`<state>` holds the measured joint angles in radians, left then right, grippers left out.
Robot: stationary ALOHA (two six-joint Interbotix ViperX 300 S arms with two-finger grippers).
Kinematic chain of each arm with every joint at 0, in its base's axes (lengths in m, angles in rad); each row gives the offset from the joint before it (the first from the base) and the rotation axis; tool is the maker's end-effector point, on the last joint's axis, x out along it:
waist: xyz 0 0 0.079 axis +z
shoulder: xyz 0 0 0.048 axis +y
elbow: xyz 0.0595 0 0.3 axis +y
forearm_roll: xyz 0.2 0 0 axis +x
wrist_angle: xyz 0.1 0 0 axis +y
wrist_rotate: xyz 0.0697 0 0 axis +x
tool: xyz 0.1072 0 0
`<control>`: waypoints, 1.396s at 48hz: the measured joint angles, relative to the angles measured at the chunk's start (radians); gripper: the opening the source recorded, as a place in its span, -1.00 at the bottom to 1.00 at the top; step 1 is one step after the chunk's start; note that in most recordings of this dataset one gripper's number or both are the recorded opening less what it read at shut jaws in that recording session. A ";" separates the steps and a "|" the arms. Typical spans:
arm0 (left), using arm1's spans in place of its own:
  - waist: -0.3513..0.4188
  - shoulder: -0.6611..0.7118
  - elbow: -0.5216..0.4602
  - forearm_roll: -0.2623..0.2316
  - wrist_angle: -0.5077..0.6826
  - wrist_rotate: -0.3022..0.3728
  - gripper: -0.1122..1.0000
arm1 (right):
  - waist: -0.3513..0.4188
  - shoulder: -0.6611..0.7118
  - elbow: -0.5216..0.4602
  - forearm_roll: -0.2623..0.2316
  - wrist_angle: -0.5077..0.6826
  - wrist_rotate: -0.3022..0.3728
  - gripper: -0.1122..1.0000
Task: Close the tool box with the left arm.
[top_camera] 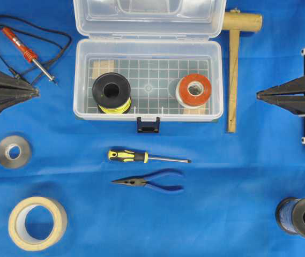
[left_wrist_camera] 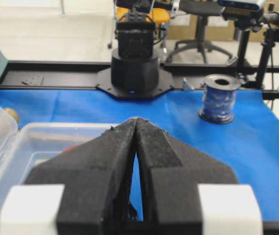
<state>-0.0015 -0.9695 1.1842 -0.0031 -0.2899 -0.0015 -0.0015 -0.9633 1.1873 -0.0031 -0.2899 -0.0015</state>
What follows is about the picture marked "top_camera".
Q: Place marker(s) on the clear plastic tool box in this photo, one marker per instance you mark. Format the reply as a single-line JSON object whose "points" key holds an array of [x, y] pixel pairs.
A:
{"points": [[154, 45]]}

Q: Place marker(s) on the dark blue box latch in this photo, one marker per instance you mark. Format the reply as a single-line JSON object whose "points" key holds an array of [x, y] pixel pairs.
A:
{"points": [[148, 126]]}

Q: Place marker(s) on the grey tape roll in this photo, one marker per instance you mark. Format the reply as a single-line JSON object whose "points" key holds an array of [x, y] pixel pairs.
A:
{"points": [[15, 152]]}

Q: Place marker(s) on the wooden mallet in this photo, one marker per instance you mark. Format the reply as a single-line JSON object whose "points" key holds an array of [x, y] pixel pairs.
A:
{"points": [[236, 22]]}

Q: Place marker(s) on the blue table cloth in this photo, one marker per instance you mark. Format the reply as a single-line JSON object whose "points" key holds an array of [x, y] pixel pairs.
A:
{"points": [[220, 204]]}

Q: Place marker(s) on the beige masking tape roll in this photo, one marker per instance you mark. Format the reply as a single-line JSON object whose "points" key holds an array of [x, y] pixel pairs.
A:
{"points": [[37, 223]]}

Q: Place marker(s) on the yellow black screwdriver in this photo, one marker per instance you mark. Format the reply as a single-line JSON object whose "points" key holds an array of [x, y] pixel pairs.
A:
{"points": [[130, 156]]}

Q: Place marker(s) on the orange handled soldering iron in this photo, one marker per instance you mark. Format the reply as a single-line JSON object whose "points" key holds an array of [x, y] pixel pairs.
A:
{"points": [[27, 53]]}

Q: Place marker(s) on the orange white wire spool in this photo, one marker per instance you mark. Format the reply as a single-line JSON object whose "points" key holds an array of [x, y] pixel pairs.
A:
{"points": [[193, 91]]}

